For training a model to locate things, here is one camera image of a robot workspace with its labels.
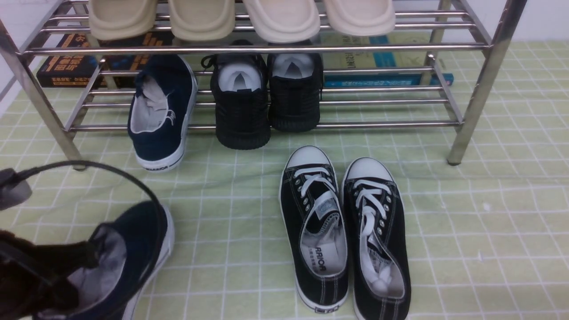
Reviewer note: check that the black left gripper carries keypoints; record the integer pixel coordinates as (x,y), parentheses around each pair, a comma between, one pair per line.
(35,277)

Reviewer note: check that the navy slip-on shoe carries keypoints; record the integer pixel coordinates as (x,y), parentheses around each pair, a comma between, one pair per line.
(165,95)
(131,250)

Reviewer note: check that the stainless steel shoe rack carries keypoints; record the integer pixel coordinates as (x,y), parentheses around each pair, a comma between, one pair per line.
(456,28)

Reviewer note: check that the black orange book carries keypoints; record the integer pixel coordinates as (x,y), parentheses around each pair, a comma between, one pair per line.
(75,71)

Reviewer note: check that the beige slipper far left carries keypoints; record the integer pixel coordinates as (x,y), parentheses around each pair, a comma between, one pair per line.
(121,19)

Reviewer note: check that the beige slipper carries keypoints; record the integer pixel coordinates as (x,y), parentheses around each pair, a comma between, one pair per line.
(121,19)
(201,20)

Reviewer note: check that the black knit sneaker left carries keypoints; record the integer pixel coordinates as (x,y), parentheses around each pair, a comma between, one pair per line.
(239,85)

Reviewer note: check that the black knit sneaker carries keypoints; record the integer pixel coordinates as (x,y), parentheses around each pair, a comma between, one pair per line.
(296,81)
(239,85)

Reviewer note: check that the black canvas sneaker left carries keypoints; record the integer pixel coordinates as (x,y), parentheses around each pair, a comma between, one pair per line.
(311,211)

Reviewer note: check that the black canvas sneaker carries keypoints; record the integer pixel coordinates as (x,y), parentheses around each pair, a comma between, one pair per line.
(311,211)
(375,216)

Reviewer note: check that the black knit sneaker right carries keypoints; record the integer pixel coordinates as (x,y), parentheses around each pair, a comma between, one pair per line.
(296,81)

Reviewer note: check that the black canvas sneaker right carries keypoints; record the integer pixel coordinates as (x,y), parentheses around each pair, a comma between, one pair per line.
(375,216)

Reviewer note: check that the cream slipper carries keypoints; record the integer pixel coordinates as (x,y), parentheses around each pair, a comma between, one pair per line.
(361,17)
(284,21)

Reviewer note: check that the cream slipper far right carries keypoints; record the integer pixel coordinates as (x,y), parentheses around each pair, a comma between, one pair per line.
(361,17)

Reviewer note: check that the green checkered tablecloth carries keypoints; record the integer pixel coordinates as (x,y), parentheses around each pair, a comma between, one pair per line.
(486,240)

